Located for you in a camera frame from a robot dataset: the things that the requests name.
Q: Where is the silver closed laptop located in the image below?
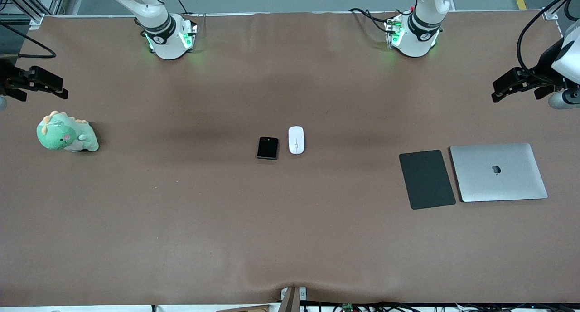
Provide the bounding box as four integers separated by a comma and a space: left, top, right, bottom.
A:
449, 142, 549, 203

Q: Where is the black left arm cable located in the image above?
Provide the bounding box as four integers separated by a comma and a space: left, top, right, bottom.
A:
517, 0, 580, 74

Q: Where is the black flip phone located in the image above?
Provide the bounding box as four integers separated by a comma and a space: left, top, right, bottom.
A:
256, 136, 279, 161

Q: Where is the metal table edge bracket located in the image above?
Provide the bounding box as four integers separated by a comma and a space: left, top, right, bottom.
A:
280, 286, 307, 312

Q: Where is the green dinosaur plush toy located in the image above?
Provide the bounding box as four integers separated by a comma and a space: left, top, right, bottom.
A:
36, 111, 99, 153

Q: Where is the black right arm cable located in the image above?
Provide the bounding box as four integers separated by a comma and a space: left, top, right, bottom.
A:
0, 21, 57, 59

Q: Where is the black base power cable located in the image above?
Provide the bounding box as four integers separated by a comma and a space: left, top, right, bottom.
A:
348, 7, 396, 34

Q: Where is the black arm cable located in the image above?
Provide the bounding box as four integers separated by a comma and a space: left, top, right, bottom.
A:
517, 0, 580, 74
0, 21, 57, 59

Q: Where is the black mouse pad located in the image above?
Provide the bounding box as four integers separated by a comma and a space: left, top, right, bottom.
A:
398, 150, 457, 210

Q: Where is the white computer mouse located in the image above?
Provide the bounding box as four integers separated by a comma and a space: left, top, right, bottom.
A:
288, 126, 305, 155

